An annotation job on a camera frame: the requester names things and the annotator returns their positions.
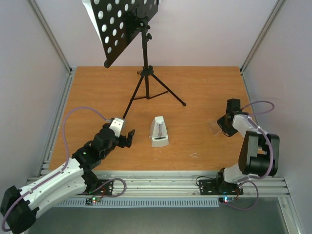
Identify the white metronome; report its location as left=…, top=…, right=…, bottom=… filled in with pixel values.
left=149, top=116, right=169, bottom=148

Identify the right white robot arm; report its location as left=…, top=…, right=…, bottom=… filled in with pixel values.
left=215, top=98, right=280, bottom=195

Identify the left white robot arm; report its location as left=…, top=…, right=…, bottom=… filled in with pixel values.
left=0, top=123, right=135, bottom=234

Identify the black tripod music stand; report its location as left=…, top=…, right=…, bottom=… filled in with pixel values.
left=87, top=0, right=187, bottom=122

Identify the white sheet paper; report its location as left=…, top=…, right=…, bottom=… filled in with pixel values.
left=82, top=0, right=102, bottom=43

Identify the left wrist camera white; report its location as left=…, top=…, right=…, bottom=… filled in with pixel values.
left=109, top=117, right=125, bottom=137

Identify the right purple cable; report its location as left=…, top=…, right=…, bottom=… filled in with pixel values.
left=224, top=100, right=276, bottom=210

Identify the aluminium front rail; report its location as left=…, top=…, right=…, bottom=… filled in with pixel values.
left=94, top=170, right=290, bottom=198

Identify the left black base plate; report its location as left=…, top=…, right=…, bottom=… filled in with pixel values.
left=82, top=179, right=114, bottom=195

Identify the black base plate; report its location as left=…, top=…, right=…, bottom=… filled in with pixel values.
left=82, top=179, right=114, bottom=195
left=197, top=179, right=244, bottom=196

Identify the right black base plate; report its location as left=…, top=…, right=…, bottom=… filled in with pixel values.
left=197, top=179, right=244, bottom=196

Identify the aluminium frame rail left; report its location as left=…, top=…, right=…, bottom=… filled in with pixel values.
left=28, top=0, right=75, bottom=170

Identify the aluminium frame rail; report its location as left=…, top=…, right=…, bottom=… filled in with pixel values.
left=28, top=0, right=75, bottom=170
left=239, top=0, right=287, bottom=100

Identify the grey slotted cable duct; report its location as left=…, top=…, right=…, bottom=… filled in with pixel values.
left=56, top=197, right=219, bottom=209

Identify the aluminium frame rail right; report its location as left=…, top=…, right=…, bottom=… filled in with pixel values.
left=239, top=0, right=287, bottom=100

